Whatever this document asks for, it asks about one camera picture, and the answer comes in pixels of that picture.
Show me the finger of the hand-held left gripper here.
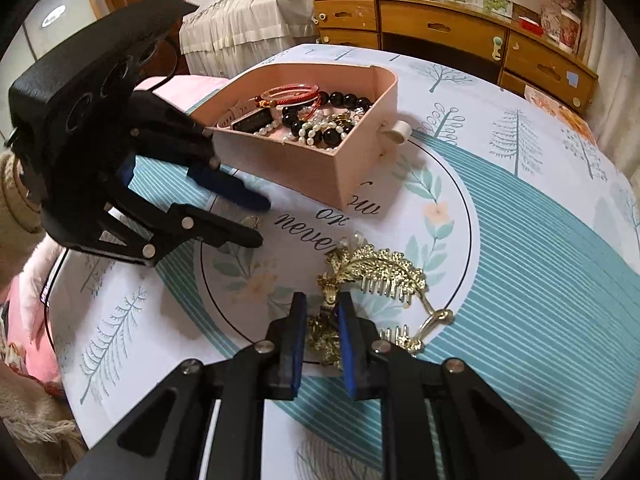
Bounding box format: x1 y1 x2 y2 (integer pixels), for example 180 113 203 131
102 202 264 267
127 92 272 212

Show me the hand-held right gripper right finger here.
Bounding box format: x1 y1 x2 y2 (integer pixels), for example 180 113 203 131
336 290 581 480

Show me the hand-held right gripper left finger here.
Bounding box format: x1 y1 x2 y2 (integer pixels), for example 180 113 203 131
65 291 307 480

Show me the gold leaf hair comb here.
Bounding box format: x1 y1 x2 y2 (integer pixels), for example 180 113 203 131
306 232 455 368

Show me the white pearl necklace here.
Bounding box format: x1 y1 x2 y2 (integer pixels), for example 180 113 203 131
252 112 351 151

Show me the red string bracelet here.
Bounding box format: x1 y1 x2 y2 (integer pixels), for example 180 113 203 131
247 84 331 111

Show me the pink jewelry box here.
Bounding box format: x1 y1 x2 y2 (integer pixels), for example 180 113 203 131
190 57 413 211

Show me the white sliding wardrobe door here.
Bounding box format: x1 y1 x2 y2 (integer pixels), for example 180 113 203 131
0 0 108 106

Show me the lace covered piano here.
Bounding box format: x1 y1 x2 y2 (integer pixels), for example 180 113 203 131
179 0 331 78

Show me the wooden desk with drawers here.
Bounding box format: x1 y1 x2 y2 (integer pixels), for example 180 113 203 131
312 0 599 116

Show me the beige fringed cloth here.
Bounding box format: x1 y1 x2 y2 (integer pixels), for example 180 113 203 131
0 345 90 480

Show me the orange printed paper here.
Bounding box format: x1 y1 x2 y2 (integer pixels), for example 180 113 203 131
524 85 598 146

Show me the white patterned curtain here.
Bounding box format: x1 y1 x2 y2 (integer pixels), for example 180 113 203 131
575 0 640 201

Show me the pink strap wristwatch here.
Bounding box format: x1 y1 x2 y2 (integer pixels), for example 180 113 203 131
216 102 283 133

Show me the black bead bracelet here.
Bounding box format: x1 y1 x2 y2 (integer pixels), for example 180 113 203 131
280 90 373 153

